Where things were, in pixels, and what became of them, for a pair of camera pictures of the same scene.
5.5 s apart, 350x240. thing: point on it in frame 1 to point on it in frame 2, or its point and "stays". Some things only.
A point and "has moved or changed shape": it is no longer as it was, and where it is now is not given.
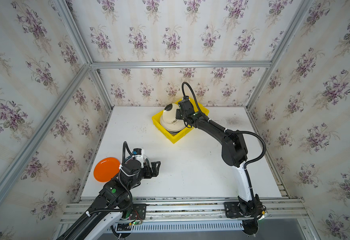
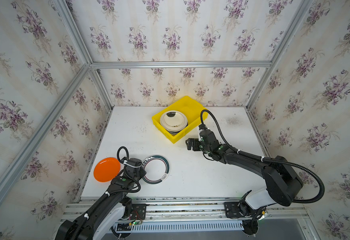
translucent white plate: x=173 y=132 stays
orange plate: x=106 y=169 stays
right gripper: x=185 y=107 to x=198 y=144
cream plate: x=169 y=121 has moved or changed shape
